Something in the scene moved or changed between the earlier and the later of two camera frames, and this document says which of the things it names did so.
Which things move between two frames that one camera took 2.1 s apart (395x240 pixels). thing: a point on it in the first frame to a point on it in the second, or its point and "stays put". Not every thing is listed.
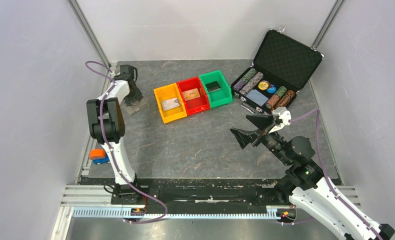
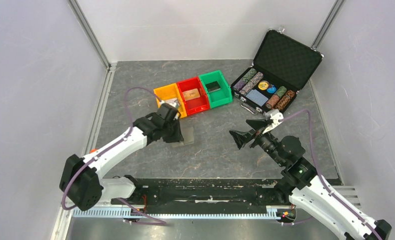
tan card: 191,94 stays put
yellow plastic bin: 168,92 stays put
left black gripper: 138,96 to 177,137
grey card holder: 135,106 to 187,134
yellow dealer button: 263,85 stays put
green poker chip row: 249,75 stays put
